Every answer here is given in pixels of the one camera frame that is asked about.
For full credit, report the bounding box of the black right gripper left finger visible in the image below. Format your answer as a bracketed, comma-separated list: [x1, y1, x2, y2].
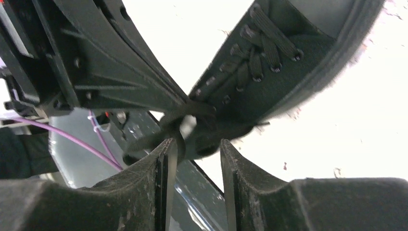
[81, 138, 178, 231]

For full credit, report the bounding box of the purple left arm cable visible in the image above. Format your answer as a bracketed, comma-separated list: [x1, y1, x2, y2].
[13, 110, 125, 173]

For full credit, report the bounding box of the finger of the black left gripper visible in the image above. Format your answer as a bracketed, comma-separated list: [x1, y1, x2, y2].
[52, 0, 188, 112]

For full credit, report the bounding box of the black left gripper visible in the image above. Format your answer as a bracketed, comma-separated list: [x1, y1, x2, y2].
[0, 0, 80, 117]

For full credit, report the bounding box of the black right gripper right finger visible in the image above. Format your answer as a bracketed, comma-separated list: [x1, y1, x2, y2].
[220, 140, 293, 231]

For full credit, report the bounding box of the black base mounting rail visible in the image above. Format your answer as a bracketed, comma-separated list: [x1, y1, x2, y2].
[50, 109, 228, 231]

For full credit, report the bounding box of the black canvas sneaker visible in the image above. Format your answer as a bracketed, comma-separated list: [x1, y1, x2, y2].
[123, 0, 384, 165]

